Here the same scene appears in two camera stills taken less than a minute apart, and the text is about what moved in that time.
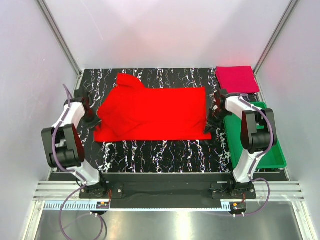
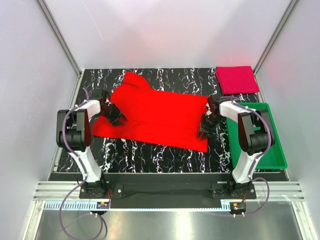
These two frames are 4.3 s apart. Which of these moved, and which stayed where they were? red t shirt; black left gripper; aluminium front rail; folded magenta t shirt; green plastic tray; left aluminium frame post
Moved: black left gripper; red t shirt
Stayed: green plastic tray; left aluminium frame post; aluminium front rail; folded magenta t shirt
